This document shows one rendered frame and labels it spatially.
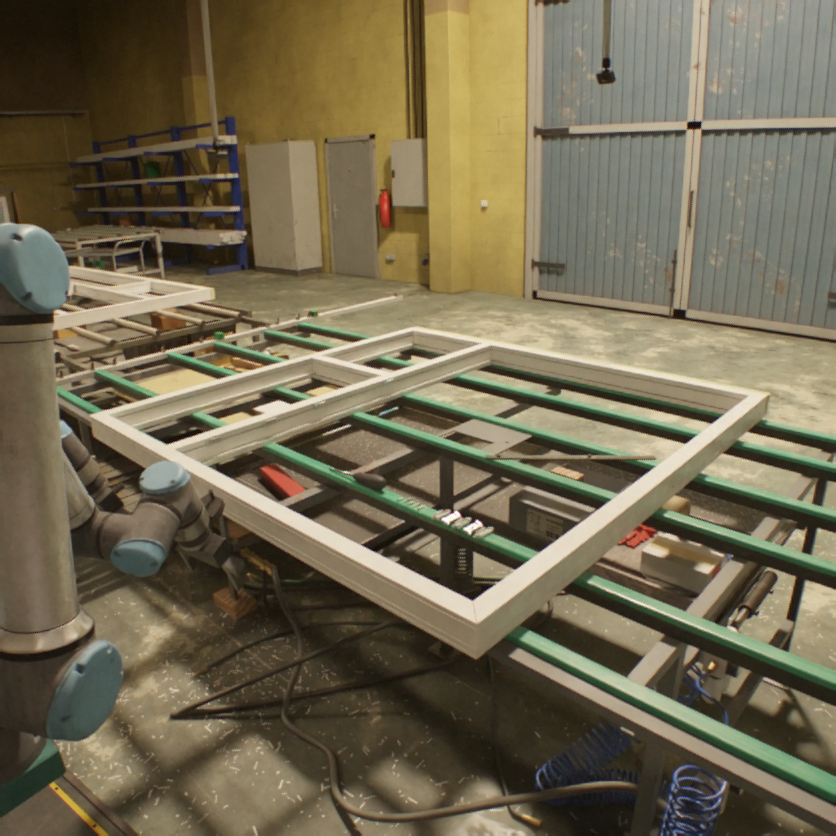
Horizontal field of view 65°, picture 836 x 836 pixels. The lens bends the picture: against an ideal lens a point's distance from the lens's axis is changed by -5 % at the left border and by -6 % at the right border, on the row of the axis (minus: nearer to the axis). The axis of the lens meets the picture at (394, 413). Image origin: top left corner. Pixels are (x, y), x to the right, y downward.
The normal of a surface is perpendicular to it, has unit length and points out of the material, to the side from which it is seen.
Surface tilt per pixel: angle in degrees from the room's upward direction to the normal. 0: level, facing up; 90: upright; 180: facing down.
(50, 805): 0
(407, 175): 90
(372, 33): 90
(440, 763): 0
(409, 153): 90
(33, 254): 82
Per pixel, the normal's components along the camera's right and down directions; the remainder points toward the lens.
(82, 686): 0.97, 0.13
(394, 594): -0.70, 0.26
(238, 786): -0.04, -0.94
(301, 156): 0.71, 0.22
